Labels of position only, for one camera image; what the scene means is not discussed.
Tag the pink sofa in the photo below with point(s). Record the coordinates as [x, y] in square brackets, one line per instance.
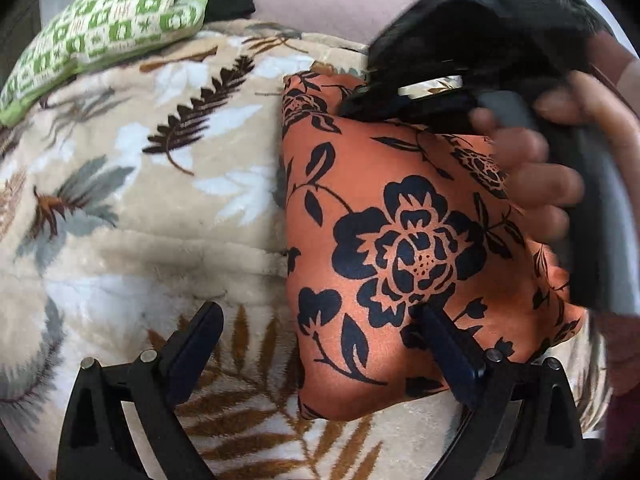
[330, 0]

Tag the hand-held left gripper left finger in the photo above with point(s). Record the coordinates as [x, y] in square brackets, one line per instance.
[192, 355]

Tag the orange floral blouse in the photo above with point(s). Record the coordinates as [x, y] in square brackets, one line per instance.
[420, 250]

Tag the green checked pillow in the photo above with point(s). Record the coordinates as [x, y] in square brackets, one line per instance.
[105, 30]

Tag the person's right hand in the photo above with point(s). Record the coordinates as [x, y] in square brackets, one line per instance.
[530, 180]

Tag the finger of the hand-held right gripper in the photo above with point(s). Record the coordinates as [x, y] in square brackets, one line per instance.
[400, 102]

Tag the leaf print fleece blanket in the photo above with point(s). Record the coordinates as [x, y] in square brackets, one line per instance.
[150, 200]

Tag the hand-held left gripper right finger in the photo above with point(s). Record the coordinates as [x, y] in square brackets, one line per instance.
[450, 360]

